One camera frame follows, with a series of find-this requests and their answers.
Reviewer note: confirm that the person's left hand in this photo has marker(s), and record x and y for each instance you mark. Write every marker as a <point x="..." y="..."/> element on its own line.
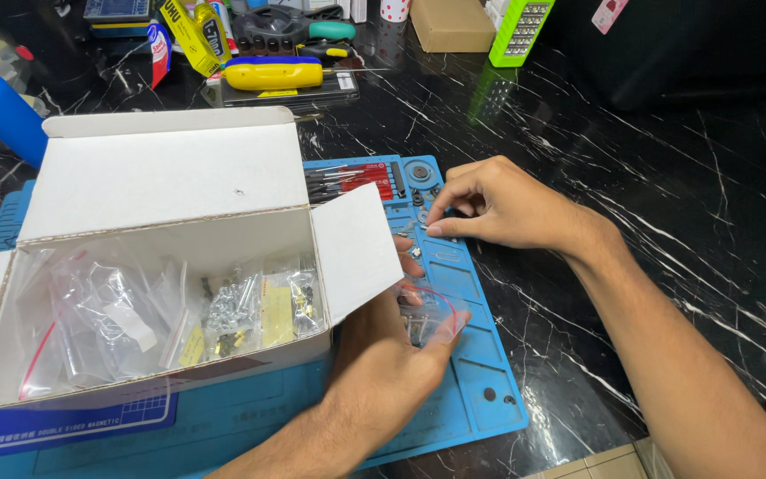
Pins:
<point x="383" y="372"/>

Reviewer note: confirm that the person's right hand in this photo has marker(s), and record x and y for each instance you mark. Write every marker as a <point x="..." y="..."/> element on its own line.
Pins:
<point x="522" y="206"/>

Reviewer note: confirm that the small clear zip bag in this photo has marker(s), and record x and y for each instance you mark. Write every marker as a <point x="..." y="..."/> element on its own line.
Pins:
<point x="431" y="312"/>

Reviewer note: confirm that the blue silicone repair mat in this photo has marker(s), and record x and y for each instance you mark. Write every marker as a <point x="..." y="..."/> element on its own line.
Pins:
<point x="469" y="312"/>

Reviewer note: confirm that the black round washer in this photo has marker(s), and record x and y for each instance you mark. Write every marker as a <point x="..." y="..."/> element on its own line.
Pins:
<point x="417" y="198"/>

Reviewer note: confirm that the red card tool set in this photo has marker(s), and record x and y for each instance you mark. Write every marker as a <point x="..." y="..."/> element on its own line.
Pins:
<point x="356" y="179"/>

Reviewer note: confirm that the green led lamp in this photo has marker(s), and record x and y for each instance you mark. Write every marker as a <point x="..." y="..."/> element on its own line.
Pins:
<point x="522" y="30"/>

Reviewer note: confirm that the brown cardboard box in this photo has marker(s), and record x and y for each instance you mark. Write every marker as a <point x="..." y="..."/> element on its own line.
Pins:
<point x="453" y="26"/>

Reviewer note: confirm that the pink card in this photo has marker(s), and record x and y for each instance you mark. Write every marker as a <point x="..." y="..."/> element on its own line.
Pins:
<point x="609" y="14"/>

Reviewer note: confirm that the heap of clear hardware bags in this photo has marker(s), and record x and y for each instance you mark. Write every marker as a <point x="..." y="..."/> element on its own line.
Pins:
<point x="177" y="319"/>

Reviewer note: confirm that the large black bag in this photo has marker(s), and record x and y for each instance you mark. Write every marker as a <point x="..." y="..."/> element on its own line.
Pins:
<point x="682" y="50"/>

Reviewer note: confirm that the white red dotted cup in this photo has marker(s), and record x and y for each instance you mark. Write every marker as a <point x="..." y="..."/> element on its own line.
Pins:
<point x="395" y="9"/>

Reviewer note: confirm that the black bit set case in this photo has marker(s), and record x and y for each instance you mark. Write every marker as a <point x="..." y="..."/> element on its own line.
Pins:
<point x="303" y="96"/>

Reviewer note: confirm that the small yellow black tool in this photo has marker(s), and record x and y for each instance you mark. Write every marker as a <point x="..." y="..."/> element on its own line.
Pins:
<point x="326" y="49"/>

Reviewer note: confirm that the white cardboard box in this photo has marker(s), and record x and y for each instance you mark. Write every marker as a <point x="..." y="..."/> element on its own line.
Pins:
<point x="163" y="199"/>

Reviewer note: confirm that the yellow blue screwdriver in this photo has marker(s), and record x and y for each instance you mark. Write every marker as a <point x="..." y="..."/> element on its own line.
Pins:
<point x="273" y="73"/>

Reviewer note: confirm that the black teal hand tool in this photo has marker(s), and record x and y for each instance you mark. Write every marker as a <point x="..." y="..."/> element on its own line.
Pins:
<point x="290" y="23"/>

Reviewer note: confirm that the row of dark small bottles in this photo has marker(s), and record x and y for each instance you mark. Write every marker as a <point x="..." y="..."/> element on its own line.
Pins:
<point x="264" y="45"/>

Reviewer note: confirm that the yellow glue bottle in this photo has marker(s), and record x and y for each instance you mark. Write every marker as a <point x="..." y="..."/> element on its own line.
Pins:
<point x="213" y="33"/>

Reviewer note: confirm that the yellow glue box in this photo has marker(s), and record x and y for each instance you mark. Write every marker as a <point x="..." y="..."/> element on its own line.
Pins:
<point x="187" y="36"/>

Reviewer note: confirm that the red white packet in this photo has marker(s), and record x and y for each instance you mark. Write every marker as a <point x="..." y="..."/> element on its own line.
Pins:
<point x="159" y="53"/>

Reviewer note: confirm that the blue plastic bottle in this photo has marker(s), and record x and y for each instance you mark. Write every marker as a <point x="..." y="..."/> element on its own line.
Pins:
<point x="7" y="113"/>

